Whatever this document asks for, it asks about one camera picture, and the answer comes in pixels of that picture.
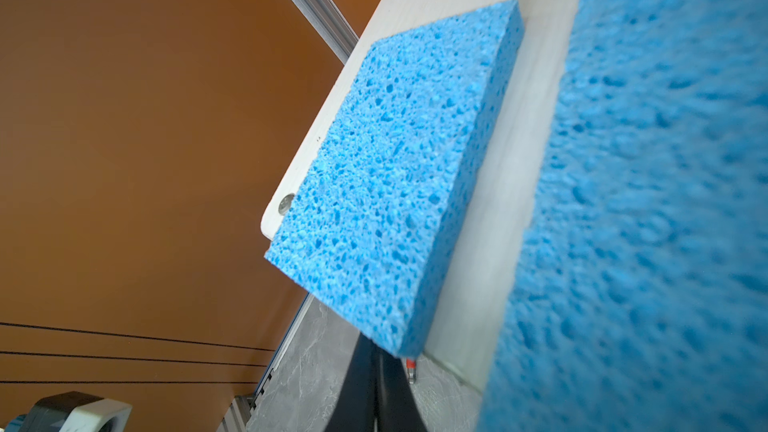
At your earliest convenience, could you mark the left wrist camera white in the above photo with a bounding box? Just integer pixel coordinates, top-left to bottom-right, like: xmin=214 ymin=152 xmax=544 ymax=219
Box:
xmin=1 ymin=391 xmax=133 ymax=432

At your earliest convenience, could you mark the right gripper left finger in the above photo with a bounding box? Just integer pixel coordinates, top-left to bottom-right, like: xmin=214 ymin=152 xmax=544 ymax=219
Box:
xmin=324 ymin=335 xmax=377 ymax=432

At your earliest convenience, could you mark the red hex key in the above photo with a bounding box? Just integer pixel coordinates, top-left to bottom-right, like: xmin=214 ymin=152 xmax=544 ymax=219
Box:
xmin=405 ymin=359 xmax=417 ymax=384

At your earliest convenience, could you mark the white two-tier shelf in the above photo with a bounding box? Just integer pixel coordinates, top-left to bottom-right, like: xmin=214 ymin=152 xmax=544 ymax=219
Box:
xmin=261 ymin=0 xmax=579 ymax=390

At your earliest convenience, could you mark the blue sponge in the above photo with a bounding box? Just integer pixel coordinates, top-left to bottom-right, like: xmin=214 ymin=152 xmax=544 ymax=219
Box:
xmin=477 ymin=0 xmax=767 ymax=431
xmin=266 ymin=0 xmax=524 ymax=358

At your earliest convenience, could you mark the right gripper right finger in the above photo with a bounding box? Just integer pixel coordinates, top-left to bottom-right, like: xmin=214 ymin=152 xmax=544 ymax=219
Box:
xmin=375 ymin=349 xmax=427 ymax=432

